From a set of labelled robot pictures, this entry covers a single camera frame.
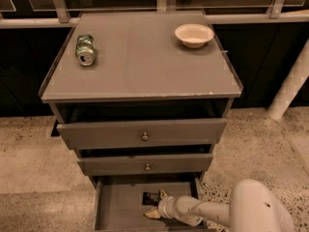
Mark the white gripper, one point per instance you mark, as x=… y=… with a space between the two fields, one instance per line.
x=165 y=206

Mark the black rxbar chocolate bar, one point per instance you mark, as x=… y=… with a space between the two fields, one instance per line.
x=150 y=198

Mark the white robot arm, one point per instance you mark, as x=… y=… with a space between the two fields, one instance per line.
x=259 y=181

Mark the grey bottom drawer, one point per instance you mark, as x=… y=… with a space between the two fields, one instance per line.
x=119 y=203

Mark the grey drawer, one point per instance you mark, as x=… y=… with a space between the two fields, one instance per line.
x=135 y=165
x=109 y=135
x=119 y=203

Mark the grey middle drawer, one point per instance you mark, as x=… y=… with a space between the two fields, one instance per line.
x=135 y=165

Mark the brass top drawer knob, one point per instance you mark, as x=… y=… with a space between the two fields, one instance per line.
x=145 y=136

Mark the grey top drawer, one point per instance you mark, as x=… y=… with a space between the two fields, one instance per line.
x=109 y=135

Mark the grey drawer cabinet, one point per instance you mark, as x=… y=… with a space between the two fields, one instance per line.
x=142 y=72

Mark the crushed green soda can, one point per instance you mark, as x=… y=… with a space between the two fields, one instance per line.
x=85 y=51

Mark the white paper bowl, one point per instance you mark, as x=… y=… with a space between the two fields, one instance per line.
x=194 y=35

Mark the metal railing frame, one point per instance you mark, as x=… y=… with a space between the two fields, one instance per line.
x=66 y=13

